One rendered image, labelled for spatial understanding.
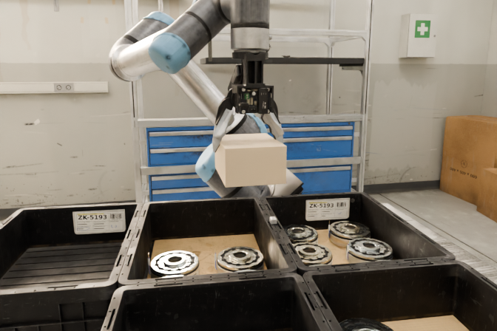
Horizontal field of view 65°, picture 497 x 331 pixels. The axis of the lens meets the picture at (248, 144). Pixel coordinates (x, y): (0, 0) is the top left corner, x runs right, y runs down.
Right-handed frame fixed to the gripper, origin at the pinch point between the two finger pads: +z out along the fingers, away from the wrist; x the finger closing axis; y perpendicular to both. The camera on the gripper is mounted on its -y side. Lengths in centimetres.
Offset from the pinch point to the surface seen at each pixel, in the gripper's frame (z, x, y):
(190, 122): 20, -1, -186
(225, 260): 24.0, -5.1, 1.3
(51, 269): 27, -43, -8
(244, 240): 27.0, 2.0, -13.7
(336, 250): 26.9, 23.2, -3.7
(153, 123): 20, -26, -186
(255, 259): 23.8, 1.2, 2.7
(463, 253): 40, 73, -18
